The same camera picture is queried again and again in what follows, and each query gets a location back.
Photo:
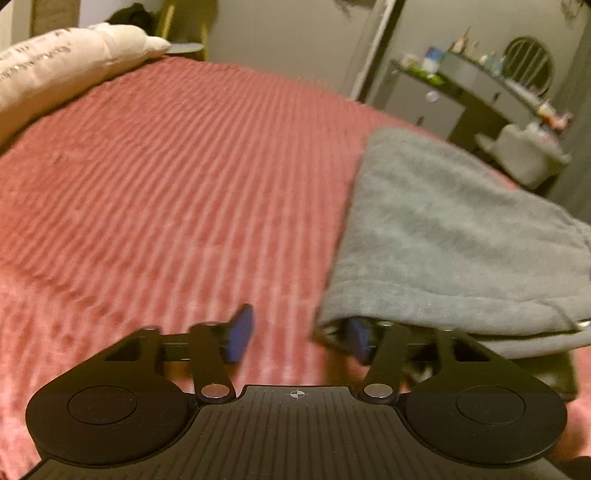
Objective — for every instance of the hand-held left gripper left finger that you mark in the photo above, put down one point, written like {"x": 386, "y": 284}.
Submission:
{"x": 240, "y": 332}

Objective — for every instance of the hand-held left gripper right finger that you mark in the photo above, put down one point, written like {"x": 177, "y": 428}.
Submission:
{"x": 358, "y": 338}

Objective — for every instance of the grey pants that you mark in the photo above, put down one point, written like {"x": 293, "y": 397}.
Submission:
{"x": 443, "y": 249}

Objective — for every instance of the pink ribbed blanket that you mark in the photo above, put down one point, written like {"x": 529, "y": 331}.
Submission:
{"x": 161, "y": 184}

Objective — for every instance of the grey cabinet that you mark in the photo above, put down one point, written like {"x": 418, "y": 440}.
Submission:
{"x": 415, "y": 106}

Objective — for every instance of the white plush chair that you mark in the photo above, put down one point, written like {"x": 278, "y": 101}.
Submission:
{"x": 521, "y": 152}

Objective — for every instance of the green cloth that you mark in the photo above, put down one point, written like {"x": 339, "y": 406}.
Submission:
{"x": 427, "y": 76}

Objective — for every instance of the grey dressing table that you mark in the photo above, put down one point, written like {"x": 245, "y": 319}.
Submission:
{"x": 489, "y": 94}

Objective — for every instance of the white and blue cup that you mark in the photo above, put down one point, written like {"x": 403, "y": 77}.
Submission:
{"x": 431, "y": 60}

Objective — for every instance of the white pole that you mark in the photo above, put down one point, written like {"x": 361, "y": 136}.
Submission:
{"x": 376, "y": 46}

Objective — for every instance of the yellow side table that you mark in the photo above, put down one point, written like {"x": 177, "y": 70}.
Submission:
{"x": 184, "y": 44}

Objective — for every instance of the round mirror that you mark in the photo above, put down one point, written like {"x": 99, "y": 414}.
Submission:
{"x": 528, "y": 67}

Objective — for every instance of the pale pink plush pillow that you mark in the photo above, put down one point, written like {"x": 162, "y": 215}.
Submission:
{"x": 60, "y": 64}

